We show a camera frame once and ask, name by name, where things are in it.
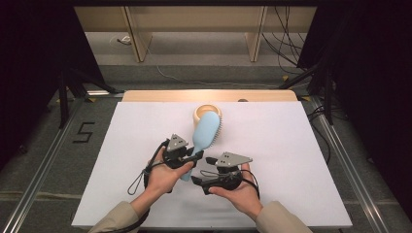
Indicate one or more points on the cream round cup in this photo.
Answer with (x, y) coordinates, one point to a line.
(202, 110)

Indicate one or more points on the black curtain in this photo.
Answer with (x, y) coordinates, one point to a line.
(32, 64)
(372, 81)

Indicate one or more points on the light blue hairbrush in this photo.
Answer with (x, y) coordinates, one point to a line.
(205, 129)

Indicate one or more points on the black tripod stand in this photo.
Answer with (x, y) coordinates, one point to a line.
(328, 97)
(64, 97)

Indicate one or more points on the light wooden table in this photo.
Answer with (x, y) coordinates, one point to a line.
(162, 96)

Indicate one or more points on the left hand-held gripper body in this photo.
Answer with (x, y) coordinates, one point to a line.
(176, 144)

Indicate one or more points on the person's right hand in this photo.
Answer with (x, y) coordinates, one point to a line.
(241, 195)

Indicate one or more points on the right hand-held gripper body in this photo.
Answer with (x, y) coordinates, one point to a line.
(231, 158)

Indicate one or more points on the aluminium floor rail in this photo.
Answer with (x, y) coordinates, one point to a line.
(353, 174)
(39, 181)

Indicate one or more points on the white table mat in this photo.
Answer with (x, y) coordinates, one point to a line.
(291, 145)

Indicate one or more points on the beige wooden bench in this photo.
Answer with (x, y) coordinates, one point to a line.
(194, 17)

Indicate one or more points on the person's left hand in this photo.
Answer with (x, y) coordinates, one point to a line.
(162, 179)

